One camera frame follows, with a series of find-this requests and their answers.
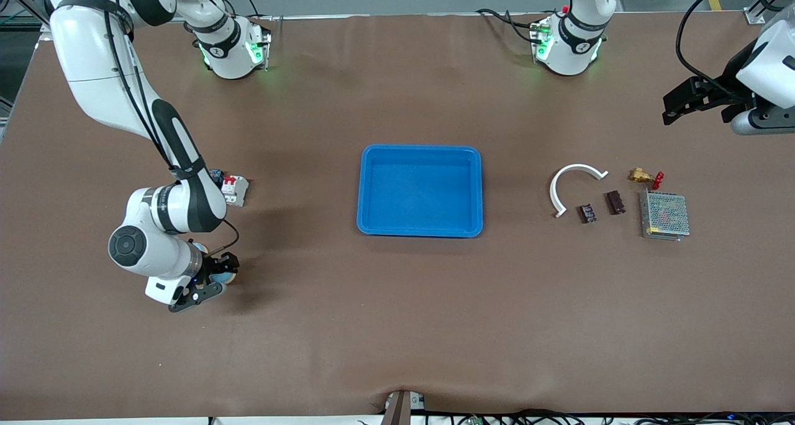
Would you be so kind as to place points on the red emergency stop switch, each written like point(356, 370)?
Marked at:
point(217, 175)

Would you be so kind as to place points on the long dark capacitor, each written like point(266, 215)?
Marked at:
point(615, 202)

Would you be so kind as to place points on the small green circuit board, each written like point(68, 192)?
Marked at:
point(476, 420)

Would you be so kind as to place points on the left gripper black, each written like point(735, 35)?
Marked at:
point(724, 90)

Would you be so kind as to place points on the short dark capacitor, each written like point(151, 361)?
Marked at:
point(588, 214)

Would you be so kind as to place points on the brown table mat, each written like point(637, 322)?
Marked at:
point(397, 319)

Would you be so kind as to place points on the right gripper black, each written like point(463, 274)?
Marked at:
point(217, 266)

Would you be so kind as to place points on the white curved plastic clamp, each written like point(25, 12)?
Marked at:
point(554, 186)

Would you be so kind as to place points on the white red circuit breaker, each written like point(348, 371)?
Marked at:
point(236, 191)

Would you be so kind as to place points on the blue bell cream button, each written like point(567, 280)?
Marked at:
point(231, 279)
point(199, 247)

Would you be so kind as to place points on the metal table edge bracket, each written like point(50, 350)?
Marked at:
point(397, 412)

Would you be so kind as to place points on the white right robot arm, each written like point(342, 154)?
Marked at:
point(230, 61)

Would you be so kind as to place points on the aluminium frame with corner bracket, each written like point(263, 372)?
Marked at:
point(754, 16)
point(43, 32)

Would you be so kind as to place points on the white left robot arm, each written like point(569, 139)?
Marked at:
point(568, 58)

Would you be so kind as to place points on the blue plastic tray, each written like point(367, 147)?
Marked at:
point(422, 189)

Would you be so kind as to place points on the metal mesh power supply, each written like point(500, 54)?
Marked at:
point(664, 215)

